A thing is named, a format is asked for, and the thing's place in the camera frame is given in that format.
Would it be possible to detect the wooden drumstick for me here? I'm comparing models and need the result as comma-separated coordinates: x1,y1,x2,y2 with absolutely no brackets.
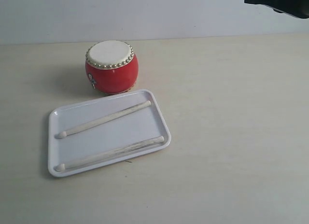
55,100,151,139
54,136,164,172

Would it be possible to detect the small red drum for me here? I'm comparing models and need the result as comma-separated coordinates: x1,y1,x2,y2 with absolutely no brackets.
85,40,139,94

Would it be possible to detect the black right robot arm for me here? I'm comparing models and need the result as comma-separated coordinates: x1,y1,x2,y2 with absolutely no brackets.
244,0,309,19

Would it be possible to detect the white rectangular plastic tray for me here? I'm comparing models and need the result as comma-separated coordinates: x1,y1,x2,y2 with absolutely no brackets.
48,89,171,177

